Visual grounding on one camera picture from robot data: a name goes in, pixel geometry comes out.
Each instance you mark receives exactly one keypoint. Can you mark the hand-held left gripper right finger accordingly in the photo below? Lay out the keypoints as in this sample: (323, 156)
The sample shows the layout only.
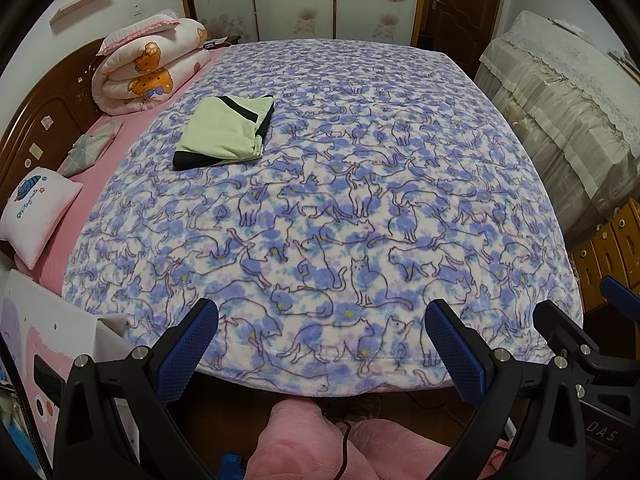
(452, 350)

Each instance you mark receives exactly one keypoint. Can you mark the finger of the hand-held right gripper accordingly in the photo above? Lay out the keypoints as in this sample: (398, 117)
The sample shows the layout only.
(575, 332)
(622, 291)

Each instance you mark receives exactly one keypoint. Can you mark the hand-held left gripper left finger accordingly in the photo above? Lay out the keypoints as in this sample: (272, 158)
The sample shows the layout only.
(187, 345)

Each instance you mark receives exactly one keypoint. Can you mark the green and black jacket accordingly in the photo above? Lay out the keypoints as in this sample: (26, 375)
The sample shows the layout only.
(215, 130)

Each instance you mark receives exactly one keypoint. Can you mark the wooden drawer cabinet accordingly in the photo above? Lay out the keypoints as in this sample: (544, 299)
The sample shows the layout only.
(600, 255)

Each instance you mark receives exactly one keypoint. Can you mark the blue plastic object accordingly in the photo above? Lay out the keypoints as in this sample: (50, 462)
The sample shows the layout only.
(232, 467)

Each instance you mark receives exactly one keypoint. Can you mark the person's pink fleece pants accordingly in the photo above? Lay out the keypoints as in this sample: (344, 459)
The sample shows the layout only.
(300, 440)

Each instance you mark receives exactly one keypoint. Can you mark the white cardboard box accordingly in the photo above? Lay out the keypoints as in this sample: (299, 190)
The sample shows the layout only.
(30, 320)

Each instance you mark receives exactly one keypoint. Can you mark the pink bedsheet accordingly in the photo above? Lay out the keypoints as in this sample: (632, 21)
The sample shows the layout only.
(100, 195)

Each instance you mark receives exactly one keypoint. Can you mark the cat print fleece blanket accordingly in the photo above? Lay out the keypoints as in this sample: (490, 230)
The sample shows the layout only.
(350, 185)

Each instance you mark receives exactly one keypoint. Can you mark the white fish print pillow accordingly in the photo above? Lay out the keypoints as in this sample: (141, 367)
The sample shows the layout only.
(35, 210)

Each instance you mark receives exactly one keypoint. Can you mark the grey star print pillow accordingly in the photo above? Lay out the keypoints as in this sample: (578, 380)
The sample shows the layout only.
(90, 145)

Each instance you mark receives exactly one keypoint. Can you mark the carved wooden headboard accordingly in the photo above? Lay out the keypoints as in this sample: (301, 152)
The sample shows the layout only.
(55, 110)

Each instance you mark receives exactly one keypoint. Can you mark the bear print rolled quilt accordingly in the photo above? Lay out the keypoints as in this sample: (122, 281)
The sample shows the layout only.
(140, 75)

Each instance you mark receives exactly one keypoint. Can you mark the pink ruffled pillow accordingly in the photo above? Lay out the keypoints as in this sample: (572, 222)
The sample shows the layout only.
(135, 30)

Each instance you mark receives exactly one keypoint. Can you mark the dark wooden door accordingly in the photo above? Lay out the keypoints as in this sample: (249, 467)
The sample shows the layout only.
(465, 5)

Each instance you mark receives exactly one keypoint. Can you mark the pink wall shelf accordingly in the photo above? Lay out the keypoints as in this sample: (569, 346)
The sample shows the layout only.
(82, 4)

